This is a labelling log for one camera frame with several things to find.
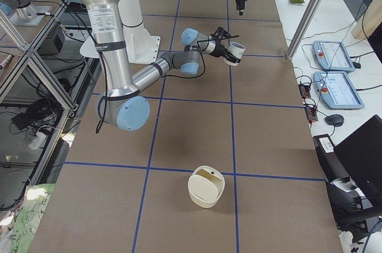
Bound upper teach pendant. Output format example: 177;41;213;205
313;41;356;73

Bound aluminium frame post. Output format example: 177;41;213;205
285;0;321;60

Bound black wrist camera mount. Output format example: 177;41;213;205
209;27;239;44

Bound teach pendant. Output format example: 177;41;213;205
313;71;365;110
313;41;356;73

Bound lower orange circuit board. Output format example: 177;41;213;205
304;105;318;123

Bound black laptop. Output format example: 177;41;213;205
334;115;381;205

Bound lower teach pendant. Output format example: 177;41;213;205
313;71;365;110

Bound black power adapter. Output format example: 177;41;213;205
11;113;30;130

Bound black box white label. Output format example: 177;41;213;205
312;134;349;182

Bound upper orange circuit board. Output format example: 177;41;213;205
298;84;311;99

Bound black camera cable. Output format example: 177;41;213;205
162;36;221;79

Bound black computer mouse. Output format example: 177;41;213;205
325;114;344;127

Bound white mug grey inside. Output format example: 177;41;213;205
228;42;246;62

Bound green patterned cloth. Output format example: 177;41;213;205
1;183;55;252

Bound orange circuit board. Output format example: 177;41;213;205
304;105;318;123
298;84;311;99

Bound white pedestal column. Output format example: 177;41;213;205
118;0;161;64

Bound cream oval bin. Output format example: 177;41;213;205
187;165;225;208

